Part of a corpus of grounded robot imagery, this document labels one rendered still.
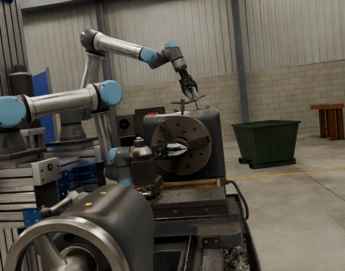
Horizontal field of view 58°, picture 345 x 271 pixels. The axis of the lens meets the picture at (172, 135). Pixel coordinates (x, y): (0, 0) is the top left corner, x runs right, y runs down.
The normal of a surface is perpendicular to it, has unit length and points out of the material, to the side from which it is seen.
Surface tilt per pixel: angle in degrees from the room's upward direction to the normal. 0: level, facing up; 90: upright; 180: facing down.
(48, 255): 79
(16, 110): 91
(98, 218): 66
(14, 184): 90
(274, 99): 90
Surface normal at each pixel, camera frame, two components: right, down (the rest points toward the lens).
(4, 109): 0.46, 0.03
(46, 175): 0.96, -0.08
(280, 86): -0.11, 0.08
